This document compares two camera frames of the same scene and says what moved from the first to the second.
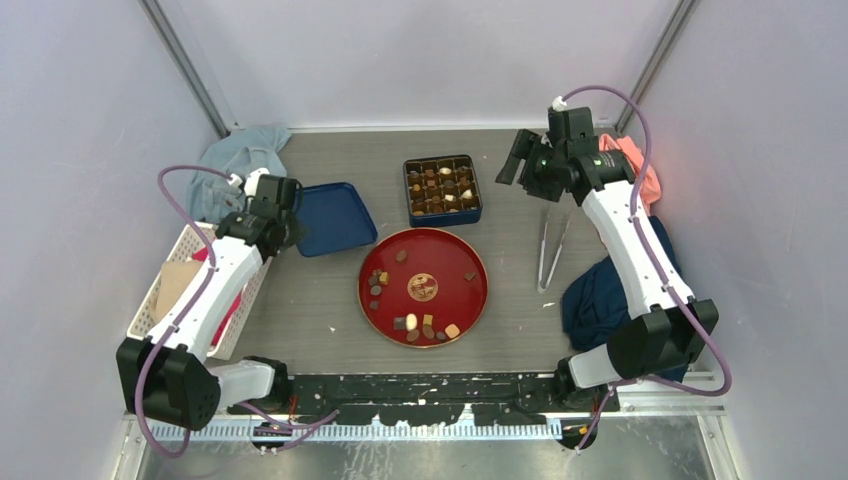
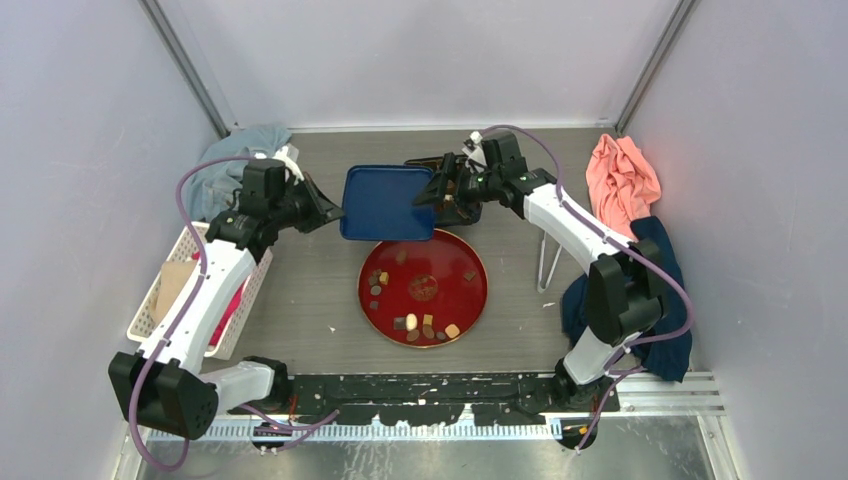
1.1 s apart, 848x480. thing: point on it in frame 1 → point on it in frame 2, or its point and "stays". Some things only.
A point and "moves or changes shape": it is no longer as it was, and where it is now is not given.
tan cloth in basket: [175, 277] stays
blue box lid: [331, 218] moves or changes shape
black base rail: [428, 400] stays
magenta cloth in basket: [229, 314] stays
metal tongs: [539, 285] stays
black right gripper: [526, 146] → [430, 196]
